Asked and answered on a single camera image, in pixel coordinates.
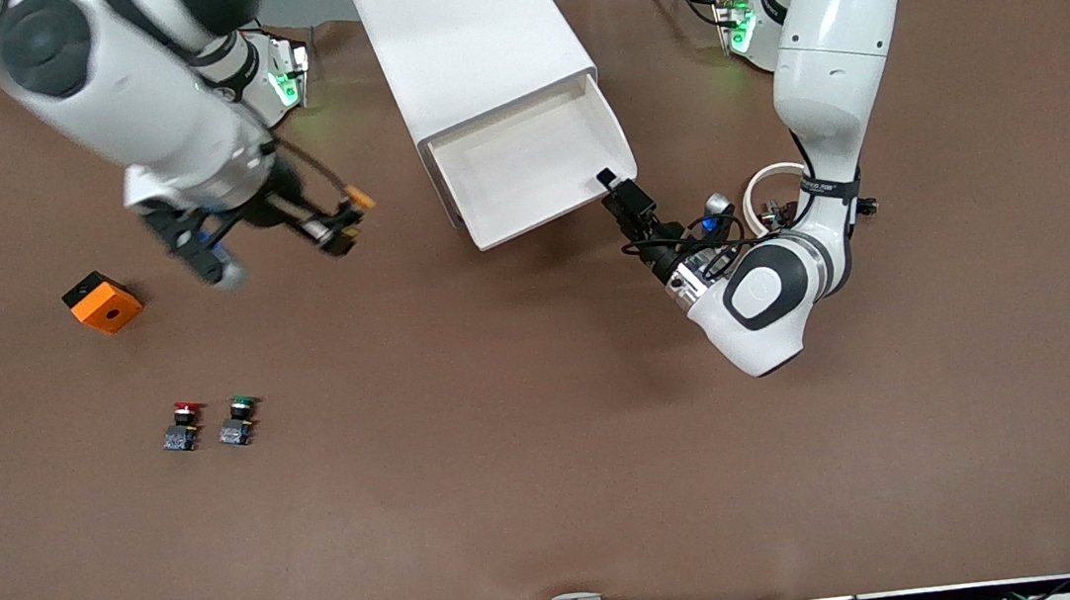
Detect yellow push button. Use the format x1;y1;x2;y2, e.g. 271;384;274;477
324;185;383;258

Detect orange black button box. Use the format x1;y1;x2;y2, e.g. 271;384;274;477
59;266;146;340

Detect green push button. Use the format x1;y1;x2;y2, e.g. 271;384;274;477
215;393;264;450

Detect red push button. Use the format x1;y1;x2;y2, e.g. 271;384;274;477
158;399;210;456

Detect brown table cover sheet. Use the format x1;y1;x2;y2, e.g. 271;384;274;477
0;0;1070;600

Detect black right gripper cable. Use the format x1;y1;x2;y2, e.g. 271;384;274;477
269;129;348;209

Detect white curved cable piece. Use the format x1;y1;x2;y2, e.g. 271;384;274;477
740;160;815;241

